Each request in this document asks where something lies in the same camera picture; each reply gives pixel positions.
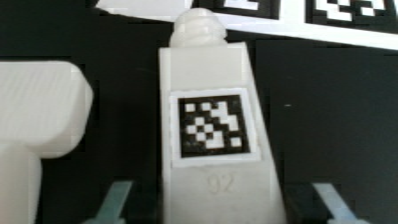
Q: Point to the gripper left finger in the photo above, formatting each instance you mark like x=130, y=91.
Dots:
x=112, y=204

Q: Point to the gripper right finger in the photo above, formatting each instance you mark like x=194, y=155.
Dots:
x=343, y=216

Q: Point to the white chair leg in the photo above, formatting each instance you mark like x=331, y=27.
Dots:
x=219, y=177

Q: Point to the white sheet with markers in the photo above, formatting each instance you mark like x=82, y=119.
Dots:
x=352, y=22

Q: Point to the white chair back frame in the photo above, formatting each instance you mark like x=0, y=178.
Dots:
x=44, y=104

